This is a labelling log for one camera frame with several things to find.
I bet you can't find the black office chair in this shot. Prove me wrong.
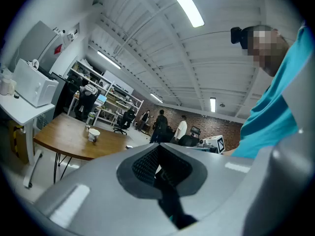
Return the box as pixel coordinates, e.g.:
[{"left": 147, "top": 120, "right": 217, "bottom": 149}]
[
  {"left": 74, "top": 79, "right": 98, "bottom": 122},
  {"left": 113, "top": 109, "right": 136, "bottom": 136},
  {"left": 178, "top": 134, "right": 200, "bottom": 147}
]

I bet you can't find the cardboard box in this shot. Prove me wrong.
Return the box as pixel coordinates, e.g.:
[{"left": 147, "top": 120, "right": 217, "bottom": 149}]
[{"left": 8, "top": 120, "right": 29, "bottom": 164}]

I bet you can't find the white desk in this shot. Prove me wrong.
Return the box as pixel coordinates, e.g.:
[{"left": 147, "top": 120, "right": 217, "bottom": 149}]
[{"left": 0, "top": 92, "right": 55, "bottom": 189}]

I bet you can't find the grey white jacket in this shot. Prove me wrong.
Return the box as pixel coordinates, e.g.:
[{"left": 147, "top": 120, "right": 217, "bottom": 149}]
[{"left": 79, "top": 84, "right": 98, "bottom": 97}]

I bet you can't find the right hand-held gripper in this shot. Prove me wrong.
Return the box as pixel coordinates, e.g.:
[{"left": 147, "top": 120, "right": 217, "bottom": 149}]
[{"left": 199, "top": 135, "right": 226, "bottom": 155}]

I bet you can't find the black head camera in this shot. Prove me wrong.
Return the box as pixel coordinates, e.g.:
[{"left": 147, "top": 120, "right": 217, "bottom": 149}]
[{"left": 230, "top": 26, "right": 249, "bottom": 50}]

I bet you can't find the white ceramic mug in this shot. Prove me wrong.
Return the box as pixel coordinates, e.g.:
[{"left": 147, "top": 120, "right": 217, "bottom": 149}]
[{"left": 88, "top": 128, "right": 101, "bottom": 143}]

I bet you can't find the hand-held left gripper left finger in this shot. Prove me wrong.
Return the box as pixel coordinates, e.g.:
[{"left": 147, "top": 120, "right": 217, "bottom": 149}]
[{"left": 33, "top": 143, "right": 178, "bottom": 236}]

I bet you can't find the person's head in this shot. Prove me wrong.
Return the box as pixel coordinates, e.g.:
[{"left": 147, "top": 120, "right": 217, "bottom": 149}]
[{"left": 242, "top": 25, "right": 290, "bottom": 78}]

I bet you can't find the wooden table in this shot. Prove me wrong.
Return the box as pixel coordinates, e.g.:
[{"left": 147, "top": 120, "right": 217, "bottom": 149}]
[{"left": 33, "top": 113, "right": 135, "bottom": 184}]

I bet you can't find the white microwave oven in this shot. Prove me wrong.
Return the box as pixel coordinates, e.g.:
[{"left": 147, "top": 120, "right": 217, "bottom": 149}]
[{"left": 12, "top": 58, "right": 59, "bottom": 107}]

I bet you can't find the white storage shelf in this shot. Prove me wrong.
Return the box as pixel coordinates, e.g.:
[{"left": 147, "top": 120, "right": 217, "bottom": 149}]
[{"left": 66, "top": 59, "right": 145, "bottom": 130}]

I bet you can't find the grey fridge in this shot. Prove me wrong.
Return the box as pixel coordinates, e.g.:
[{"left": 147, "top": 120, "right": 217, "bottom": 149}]
[{"left": 8, "top": 20, "right": 65, "bottom": 73}]

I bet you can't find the small black monitor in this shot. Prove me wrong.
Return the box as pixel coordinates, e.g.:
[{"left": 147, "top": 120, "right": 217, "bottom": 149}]
[{"left": 190, "top": 125, "right": 201, "bottom": 139}]

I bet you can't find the black computer tower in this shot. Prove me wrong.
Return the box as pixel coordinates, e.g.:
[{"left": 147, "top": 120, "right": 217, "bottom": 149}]
[{"left": 50, "top": 72, "right": 69, "bottom": 119}]

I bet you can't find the person's teal shirt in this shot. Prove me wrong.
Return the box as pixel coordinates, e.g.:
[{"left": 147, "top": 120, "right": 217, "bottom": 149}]
[{"left": 230, "top": 21, "right": 314, "bottom": 160}]

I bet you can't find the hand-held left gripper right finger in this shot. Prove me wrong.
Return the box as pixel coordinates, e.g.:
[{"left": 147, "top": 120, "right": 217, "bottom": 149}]
[{"left": 161, "top": 143, "right": 254, "bottom": 231}]

